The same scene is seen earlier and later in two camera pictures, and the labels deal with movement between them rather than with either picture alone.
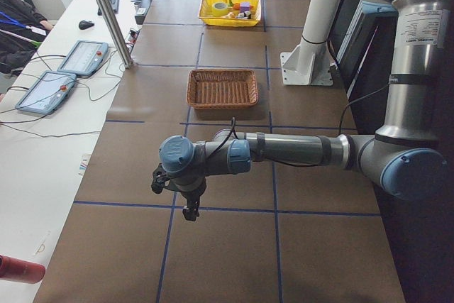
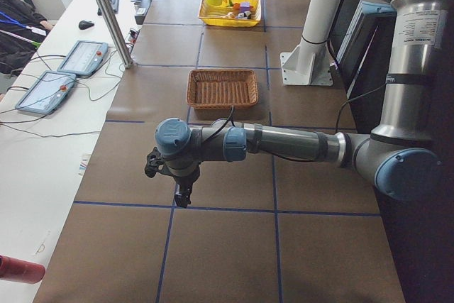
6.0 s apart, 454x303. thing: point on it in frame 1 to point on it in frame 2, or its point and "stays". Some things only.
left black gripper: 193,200 to 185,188
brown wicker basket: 222,88 stays
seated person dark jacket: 23,29 stays
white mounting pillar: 310,62 stays
